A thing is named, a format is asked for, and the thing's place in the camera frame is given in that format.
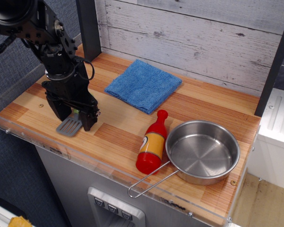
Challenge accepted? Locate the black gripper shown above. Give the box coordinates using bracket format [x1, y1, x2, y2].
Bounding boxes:
[42, 62, 100, 131]

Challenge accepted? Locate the green handled grey spatula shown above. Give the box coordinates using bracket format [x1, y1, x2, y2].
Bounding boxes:
[56, 109, 83, 137]

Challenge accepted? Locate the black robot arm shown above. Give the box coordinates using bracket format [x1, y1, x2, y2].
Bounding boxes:
[0, 0, 100, 131]

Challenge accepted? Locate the red toy sauce bottle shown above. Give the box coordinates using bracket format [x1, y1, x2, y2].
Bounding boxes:
[136, 110, 168, 175]

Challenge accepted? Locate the clear acrylic table guard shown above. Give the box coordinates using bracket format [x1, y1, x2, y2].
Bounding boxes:
[0, 33, 261, 225]

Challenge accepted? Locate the blue folded cloth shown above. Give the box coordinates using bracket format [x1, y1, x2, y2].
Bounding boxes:
[105, 60, 182, 114]

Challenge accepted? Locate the grey cabinet with button panel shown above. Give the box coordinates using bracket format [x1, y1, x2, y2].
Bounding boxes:
[34, 144, 213, 227]

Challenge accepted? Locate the stainless steel pan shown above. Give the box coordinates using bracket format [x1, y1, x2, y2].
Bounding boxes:
[127, 120, 241, 199]

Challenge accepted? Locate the white ribbed side shelf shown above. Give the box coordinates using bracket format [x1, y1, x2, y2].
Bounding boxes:
[247, 88, 284, 188]

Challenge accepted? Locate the dark left upright post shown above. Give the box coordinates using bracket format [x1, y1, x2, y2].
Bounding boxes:
[76, 0, 101, 61]

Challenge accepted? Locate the dark upright post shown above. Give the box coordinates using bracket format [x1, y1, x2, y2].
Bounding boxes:
[76, 0, 101, 61]
[254, 31, 284, 117]

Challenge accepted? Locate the dark right upright post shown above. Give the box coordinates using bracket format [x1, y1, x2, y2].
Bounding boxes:
[254, 31, 284, 117]

